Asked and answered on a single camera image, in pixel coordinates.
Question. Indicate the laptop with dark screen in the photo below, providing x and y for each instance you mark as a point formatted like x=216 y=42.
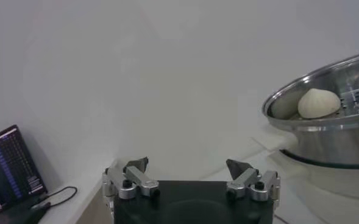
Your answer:
x=11 y=164

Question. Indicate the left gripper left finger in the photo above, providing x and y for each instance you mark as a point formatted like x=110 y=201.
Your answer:
x=142 y=179

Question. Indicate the black computer mouse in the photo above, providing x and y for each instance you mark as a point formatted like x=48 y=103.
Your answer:
x=37 y=213

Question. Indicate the stainless steel steamer basket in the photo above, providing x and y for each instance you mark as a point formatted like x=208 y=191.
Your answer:
x=334 y=143

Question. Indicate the white steamed baozi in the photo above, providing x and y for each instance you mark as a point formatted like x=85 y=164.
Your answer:
x=317 y=103

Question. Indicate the cream electric cooker pot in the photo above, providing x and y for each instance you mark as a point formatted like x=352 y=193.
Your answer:
x=334 y=182

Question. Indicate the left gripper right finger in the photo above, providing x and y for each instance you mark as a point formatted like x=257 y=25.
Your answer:
x=243 y=179

